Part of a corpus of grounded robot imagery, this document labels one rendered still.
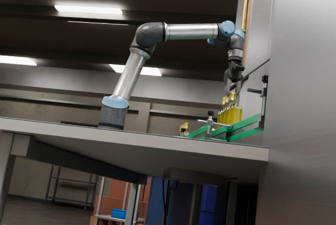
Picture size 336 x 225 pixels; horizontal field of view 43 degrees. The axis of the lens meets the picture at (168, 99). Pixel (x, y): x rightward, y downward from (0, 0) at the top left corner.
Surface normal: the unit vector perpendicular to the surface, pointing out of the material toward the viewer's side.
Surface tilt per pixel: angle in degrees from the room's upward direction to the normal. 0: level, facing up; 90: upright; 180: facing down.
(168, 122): 90
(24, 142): 90
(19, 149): 90
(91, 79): 90
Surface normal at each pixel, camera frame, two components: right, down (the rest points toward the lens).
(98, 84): -0.18, -0.25
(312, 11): -0.97, -0.18
